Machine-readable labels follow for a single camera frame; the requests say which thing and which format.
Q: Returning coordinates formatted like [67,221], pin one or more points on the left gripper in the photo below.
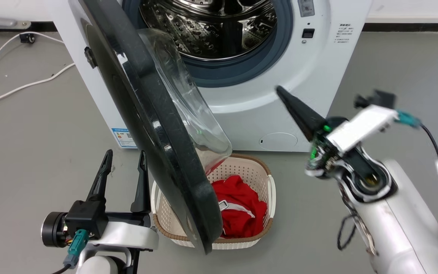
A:
[127,234]

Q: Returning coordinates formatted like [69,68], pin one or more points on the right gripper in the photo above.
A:
[359,127]

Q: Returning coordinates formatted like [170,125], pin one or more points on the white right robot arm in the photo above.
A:
[397,228]

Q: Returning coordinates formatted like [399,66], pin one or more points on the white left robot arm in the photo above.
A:
[101,264]

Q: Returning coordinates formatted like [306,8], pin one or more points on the white front-load washing machine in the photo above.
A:
[249,114]

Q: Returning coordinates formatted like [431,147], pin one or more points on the grey-blue rubber door gasket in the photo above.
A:
[242,73]

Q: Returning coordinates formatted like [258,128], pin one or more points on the dark round washing machine door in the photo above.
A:
[158,114]

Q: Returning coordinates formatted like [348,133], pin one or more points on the round white drain filter cover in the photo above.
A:
[278,141]

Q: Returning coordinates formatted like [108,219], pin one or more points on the blue white energy label sticker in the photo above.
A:
[124,137]

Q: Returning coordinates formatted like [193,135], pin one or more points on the beige plastic laundry basket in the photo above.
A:
[257,171]

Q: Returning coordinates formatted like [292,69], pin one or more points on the grey washer lock panel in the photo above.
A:
[306,7]

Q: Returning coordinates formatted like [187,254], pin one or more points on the red garment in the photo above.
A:
[242,207]

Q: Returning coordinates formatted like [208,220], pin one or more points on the stainless steel washer drum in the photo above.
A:
[211,30]

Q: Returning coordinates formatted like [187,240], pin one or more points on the small black floor plug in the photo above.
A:
[27,37]

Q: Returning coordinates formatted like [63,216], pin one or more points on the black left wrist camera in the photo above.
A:
[86,217]

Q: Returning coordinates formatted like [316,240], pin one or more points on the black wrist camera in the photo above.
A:
[86,217]
[382,99]

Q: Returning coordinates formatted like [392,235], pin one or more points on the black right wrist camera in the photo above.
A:
[382,99]

